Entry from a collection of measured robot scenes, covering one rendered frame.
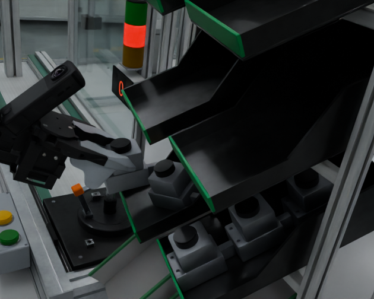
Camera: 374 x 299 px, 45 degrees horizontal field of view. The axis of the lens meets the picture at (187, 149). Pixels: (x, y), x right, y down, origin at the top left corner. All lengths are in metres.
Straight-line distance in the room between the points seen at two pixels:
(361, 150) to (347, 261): 0.83
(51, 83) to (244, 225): 0.29
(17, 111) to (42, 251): 0.46
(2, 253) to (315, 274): 0.65
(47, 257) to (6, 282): 0.13
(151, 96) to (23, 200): 0.57
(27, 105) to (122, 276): 0.39
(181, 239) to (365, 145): 0.24
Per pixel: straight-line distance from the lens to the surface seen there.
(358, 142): 0.47
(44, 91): 0.59
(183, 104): 0.62
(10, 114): 0.60
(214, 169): 0.51
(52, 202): 1.10
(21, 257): 1.02
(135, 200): 0.72
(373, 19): 0.45
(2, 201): 1.14
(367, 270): 1.27
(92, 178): 0.63
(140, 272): 0.82
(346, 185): 0.48
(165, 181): 0.63
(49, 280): 0.93
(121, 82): 1.12
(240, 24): 0.45
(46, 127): 0.60
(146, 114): 0.62
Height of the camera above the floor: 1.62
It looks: 28 degrees down
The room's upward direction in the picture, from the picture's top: 8 degrees clockwise
